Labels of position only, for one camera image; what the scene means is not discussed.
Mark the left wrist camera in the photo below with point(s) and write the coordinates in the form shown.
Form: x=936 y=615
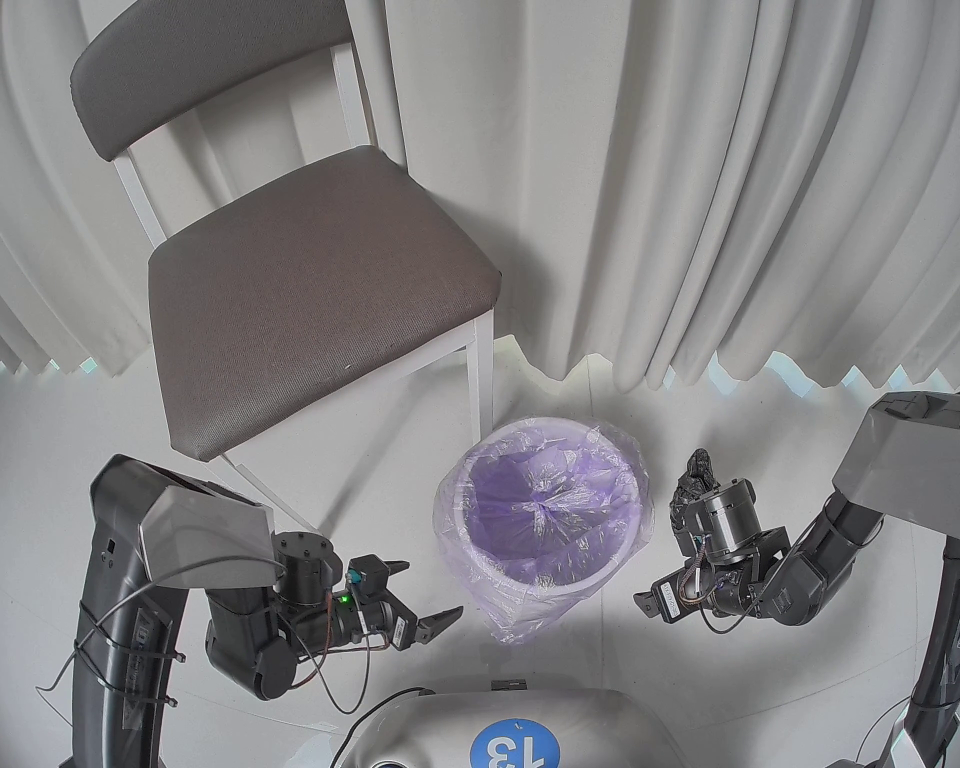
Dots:
x=367 y=574

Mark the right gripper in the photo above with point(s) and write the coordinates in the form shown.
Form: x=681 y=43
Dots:
x=667 y=600

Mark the purple plastic bag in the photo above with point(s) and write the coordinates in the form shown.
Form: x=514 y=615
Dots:
x=551 y=495

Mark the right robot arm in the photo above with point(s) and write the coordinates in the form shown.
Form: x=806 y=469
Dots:
x=862 y=457

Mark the grey padded white chair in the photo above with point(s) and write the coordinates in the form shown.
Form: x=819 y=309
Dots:
x=300 y=300

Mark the black plastic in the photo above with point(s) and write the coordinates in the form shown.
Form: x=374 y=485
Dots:
x=694 y=480

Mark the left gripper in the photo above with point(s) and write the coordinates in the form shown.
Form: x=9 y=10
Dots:
x=367 y=622

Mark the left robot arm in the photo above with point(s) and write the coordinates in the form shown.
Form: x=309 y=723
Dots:
x=195 y=525

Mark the white curtain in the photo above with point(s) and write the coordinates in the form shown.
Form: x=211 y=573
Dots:
x=750 y=187

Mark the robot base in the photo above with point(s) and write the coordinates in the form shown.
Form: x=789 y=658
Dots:
x=450 y=727

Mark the white trash bin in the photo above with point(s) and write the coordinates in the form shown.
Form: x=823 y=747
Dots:
x=551 y=589

